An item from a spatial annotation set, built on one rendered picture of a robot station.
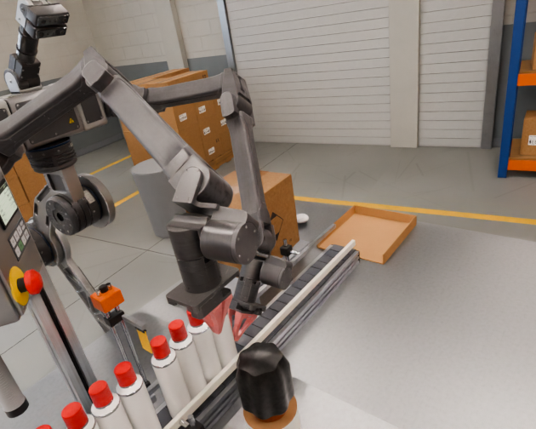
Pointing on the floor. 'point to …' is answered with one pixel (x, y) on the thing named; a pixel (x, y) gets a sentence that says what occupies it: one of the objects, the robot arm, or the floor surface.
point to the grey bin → (156, 195)
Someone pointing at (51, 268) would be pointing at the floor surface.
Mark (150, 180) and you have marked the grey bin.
